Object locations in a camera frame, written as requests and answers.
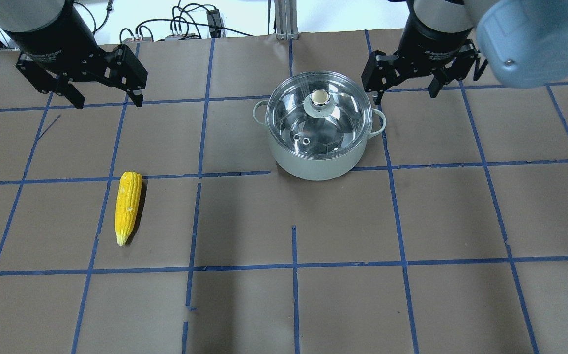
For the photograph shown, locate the black cables on table edge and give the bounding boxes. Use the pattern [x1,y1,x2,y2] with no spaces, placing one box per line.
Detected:
[73,0,255,45]

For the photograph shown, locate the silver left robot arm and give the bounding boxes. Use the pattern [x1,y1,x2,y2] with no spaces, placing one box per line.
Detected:
[0,0,148,109]

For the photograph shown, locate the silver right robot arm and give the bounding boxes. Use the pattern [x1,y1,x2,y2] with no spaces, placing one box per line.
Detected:
[361,0,568,104]

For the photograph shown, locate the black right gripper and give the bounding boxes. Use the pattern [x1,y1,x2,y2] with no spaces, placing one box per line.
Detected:
[361,13,480,106]

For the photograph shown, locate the yellow corn cob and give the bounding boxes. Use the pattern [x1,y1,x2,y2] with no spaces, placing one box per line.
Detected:
[114,171,143,246]

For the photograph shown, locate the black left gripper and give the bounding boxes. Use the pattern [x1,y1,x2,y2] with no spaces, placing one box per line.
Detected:
[5,10,148,110]

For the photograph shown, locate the glass pot lid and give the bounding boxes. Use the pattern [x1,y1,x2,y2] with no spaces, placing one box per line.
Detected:
[262,70,372,160]

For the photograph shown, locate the pale green cooking pot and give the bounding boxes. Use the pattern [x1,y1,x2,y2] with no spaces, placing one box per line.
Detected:
[252,99,387,181]

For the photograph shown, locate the aluminium frame post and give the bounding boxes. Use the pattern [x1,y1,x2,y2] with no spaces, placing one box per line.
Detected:
[274,0,299,40]

